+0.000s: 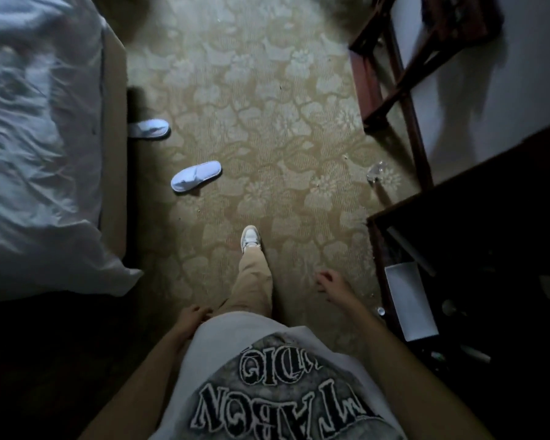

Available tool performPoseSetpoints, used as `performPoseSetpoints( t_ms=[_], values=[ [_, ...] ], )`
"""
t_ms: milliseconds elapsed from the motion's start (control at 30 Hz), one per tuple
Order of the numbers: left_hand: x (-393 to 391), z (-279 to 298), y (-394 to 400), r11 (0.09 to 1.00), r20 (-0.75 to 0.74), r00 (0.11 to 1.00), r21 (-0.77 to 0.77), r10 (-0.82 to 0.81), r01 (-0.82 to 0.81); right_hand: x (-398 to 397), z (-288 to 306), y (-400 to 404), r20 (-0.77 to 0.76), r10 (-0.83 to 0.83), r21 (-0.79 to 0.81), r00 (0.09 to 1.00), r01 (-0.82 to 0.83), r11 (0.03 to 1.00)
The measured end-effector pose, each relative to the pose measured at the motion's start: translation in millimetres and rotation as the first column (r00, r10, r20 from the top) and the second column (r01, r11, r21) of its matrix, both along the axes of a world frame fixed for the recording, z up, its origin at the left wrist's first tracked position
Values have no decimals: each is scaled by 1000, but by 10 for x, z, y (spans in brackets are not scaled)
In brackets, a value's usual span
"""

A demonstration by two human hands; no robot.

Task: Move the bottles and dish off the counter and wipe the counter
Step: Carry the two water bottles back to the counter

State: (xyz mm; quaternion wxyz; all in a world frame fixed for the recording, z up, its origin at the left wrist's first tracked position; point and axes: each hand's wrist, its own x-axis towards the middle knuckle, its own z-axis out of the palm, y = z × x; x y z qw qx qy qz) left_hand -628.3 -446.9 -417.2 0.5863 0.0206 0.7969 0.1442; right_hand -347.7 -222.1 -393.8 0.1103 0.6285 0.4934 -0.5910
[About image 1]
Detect person's right hand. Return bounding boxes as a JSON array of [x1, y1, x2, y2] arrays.
[[315, 269, 358, 309]]

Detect white paper sheet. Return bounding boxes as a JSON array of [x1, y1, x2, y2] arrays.
[[384, 262, 440, 342]]

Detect wooden luggage rack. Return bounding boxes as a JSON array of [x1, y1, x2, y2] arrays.
[[348, 0, 505, 191]]

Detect white sneaker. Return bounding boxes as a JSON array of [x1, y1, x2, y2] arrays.
[[240, 225, 263, 255]]

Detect white slipper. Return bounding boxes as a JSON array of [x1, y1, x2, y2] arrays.
[[128, 119, 171, 141], [170, 161, 222, 194]]

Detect person's right forearm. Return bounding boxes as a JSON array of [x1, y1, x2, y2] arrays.
[[343, 299, 491, 440]]

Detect white paper roll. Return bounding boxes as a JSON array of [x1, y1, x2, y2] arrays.
[[460, 345, 492, 364]]

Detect person's left hand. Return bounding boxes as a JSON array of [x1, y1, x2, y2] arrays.
[[174, 304, 214, 339]]

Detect person's beige trousers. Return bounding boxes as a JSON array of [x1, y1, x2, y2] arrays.
[[215, 247, 274, 319]]

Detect person's white printed t-shirt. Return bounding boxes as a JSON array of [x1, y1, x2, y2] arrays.
[[148, 311, 409, 440]]

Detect bed with white duvet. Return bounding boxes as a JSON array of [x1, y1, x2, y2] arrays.
[[0, 0, 144, 304]]

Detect person's left forearm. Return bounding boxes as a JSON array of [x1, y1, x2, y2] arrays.
[[78, 330, 198, 440]]

